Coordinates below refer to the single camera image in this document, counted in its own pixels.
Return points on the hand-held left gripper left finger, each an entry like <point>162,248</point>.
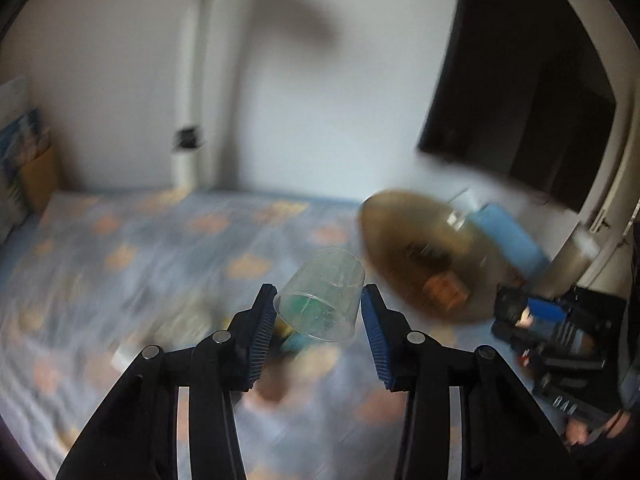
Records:
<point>257,340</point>

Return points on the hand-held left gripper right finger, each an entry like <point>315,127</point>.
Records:
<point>374,340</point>

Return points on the printed blue bedsheet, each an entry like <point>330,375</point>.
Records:
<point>150,260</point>

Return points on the black pipe clamp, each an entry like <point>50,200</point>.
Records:
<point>187,136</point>

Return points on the blue cloth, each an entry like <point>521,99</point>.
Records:
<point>510,240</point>

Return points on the brown cardboard box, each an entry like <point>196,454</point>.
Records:
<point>42,175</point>

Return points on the clear plastic cup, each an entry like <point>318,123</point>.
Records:
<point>325,285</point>

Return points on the small brown block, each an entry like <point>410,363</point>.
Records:
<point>445,291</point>

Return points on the blue and white books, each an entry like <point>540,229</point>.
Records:
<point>17,160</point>

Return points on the round wooden tray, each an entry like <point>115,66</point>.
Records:
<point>400,230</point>

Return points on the black screen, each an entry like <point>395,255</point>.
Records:
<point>520,85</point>

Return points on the grey beige cylinder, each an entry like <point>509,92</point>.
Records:
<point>570,265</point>

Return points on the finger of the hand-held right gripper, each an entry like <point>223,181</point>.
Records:
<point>515,335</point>
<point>547,307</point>

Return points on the dark green plastic toy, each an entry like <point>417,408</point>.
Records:
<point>295,344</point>

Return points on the white pipe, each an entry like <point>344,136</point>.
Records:
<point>197,60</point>

